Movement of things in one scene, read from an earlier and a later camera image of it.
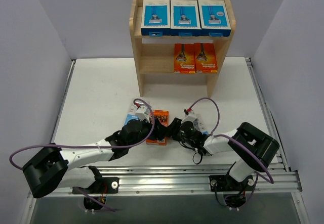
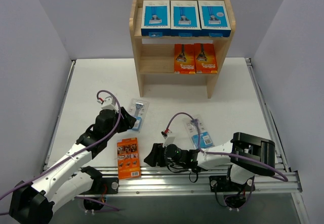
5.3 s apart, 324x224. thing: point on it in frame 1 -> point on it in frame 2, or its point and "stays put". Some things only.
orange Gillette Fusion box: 184,58 stays put
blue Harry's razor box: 214,21 stays put
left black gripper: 157,132 -> 123,120
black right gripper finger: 173,128 -> 156,155
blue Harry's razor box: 156,18 stays put
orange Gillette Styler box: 162,115 -> 128,159
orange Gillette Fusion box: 205,58 stays put
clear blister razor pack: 134,103 stays put
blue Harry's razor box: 185,20 stays put
